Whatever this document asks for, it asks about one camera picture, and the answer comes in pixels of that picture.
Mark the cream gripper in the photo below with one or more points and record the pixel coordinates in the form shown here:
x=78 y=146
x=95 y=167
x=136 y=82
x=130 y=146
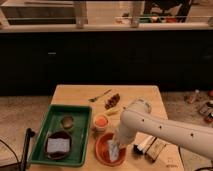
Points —
x=116 y=139

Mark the grey blue towel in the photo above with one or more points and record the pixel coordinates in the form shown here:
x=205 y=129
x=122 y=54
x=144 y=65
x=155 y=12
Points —
x=113 y=150

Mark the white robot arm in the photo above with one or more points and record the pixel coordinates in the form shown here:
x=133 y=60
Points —
x=137 y=118

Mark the red bowl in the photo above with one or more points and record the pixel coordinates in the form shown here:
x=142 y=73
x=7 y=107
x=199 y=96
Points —
x=102 y=152

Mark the small orange cup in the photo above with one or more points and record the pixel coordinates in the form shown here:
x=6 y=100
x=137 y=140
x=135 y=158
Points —
x=100 y=123

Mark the yellow food piece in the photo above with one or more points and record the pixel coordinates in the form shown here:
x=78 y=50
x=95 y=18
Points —
x=112 y=111

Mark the brown dried food cluster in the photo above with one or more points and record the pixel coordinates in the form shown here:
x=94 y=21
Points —
x=112 y=102

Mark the green plastic tray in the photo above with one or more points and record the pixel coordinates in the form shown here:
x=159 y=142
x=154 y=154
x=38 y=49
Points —
x=79 y=134

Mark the dark brown plate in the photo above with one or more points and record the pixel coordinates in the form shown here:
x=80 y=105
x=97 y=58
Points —
x=58 y=155

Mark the grey sponge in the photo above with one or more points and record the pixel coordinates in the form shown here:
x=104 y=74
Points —
x=58 y=145

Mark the white handled brush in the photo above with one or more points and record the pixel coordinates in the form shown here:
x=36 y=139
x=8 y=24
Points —
x=140 y=148

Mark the black stand post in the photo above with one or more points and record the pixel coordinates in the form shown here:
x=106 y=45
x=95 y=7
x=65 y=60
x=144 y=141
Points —
x=29 y=134

